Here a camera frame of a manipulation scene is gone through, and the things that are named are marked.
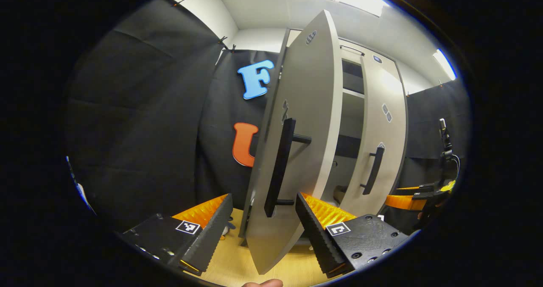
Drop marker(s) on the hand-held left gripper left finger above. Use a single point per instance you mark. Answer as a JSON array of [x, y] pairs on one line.
[[214, 236]]

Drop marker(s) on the ceiling light panel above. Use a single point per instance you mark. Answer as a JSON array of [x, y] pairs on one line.
[[445, 64]]

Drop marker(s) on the black backdrop cloth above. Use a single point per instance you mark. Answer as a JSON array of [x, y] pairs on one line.
[[148, 130], [428, 126]]

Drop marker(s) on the grey shoe cabinet door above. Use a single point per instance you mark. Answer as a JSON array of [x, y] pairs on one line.
[[382, 92], [309, 87]]

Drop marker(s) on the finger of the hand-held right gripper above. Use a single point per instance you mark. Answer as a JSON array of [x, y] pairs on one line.
[[403, 202], [424, 188]]

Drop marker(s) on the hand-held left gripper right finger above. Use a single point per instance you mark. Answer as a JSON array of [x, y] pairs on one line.
[[316, 236]]

